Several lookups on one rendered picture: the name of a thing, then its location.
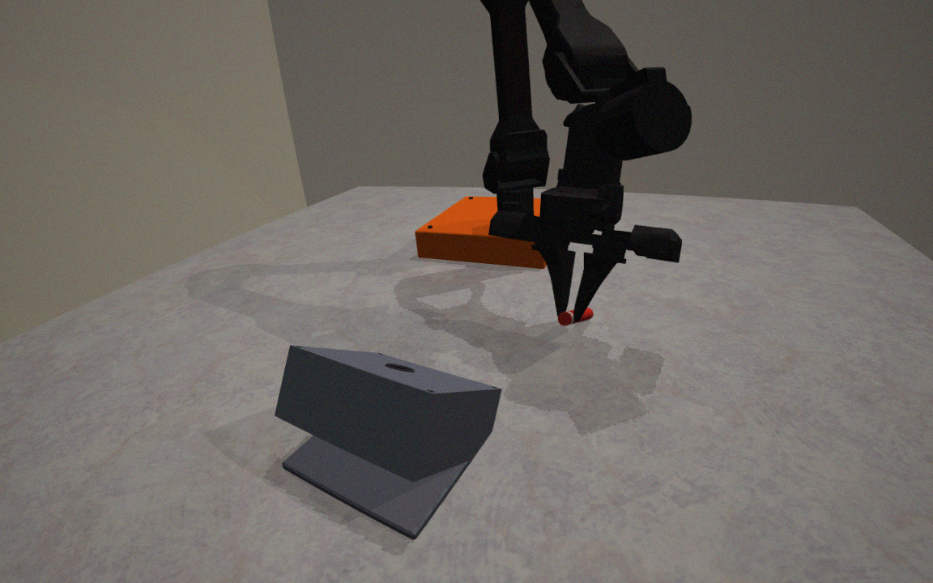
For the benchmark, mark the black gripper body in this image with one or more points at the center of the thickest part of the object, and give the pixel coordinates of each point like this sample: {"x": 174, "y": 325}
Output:
{"x": 656, "y": 243}

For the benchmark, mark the red peg with white band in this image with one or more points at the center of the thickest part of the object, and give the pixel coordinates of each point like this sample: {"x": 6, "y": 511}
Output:
{"x": 566, "y": 318}

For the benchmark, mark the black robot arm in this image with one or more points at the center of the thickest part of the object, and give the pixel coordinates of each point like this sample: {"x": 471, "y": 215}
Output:
{"x": 637, "y": 113}

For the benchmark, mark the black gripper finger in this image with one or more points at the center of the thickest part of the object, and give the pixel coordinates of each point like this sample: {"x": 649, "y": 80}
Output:
{"x": 560, "y": 267}
{"x": 596, "y": 269}

